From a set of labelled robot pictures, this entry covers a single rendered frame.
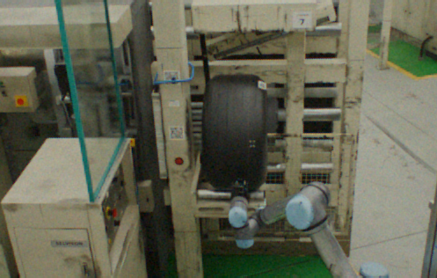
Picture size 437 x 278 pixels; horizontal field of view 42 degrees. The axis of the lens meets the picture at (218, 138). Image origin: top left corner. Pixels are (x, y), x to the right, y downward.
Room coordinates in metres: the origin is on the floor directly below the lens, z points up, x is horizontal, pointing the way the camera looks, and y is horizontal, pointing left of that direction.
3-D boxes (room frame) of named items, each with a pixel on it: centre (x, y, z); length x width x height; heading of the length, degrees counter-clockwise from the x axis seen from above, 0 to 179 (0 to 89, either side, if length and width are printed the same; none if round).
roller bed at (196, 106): (2.99, 0.12, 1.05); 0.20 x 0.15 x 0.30; 84
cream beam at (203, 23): (2.87, -0.21, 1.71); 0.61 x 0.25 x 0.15; 84
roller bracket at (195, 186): (2.61, 0.12, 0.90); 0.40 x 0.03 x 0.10; 174
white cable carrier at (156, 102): (2.57, 0.29, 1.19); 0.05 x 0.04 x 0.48; 174
